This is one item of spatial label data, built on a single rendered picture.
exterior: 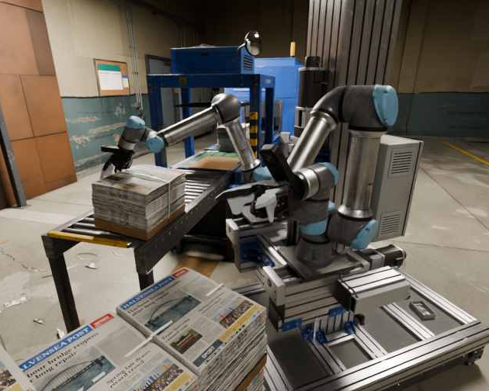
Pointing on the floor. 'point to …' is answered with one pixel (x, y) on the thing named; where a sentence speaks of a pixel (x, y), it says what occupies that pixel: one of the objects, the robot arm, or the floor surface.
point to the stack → (160, 343)
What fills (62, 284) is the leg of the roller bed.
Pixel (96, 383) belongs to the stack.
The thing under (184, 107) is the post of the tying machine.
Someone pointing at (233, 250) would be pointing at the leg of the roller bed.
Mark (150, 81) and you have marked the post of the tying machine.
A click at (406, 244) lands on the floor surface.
